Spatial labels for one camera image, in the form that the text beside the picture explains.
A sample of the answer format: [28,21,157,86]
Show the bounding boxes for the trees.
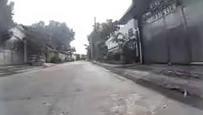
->
[84,17,124,62]
[21,18,78,66]

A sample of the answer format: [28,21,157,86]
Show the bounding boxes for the utility pole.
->
[92,16,100,61]

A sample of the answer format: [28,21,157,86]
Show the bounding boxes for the white building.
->
[104,17,143,62]

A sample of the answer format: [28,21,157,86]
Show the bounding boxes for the grey concrete road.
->
[0,53,203,115]

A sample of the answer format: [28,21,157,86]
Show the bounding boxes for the grey concrete sidewalk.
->
[0,61,58,79]
[92,54,203,115]

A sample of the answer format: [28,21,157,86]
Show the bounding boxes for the grey metal gate wall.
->
[138,0,203,67]

